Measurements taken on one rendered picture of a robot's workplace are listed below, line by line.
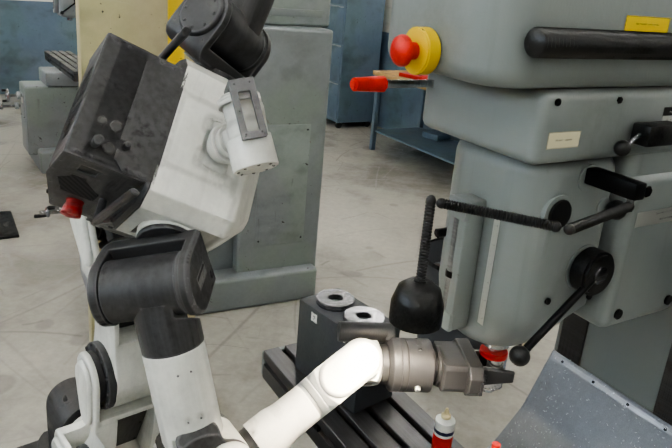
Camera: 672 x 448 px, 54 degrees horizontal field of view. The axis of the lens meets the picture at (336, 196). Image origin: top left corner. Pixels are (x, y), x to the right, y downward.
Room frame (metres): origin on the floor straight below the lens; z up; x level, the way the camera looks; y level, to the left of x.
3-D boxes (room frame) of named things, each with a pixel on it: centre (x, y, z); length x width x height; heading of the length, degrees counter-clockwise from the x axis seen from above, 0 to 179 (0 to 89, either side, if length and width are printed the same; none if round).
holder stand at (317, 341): (1.36, -0.05, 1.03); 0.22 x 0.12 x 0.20; 41
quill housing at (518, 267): (0.99, -0.29, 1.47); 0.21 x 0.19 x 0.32; 32
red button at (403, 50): (0.86, -0.07, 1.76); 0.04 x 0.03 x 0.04; 32
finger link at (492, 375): (0.96, -0.29, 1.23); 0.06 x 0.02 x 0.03; 97
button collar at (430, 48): (0.87, -0.09, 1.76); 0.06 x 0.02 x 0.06; 32
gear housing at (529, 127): (1.01, -0.32, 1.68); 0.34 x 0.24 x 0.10; 122
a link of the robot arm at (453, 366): (0.98, -0.20, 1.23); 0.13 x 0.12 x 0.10; 7
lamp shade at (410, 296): (0.81, -0.12, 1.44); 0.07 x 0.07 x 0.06
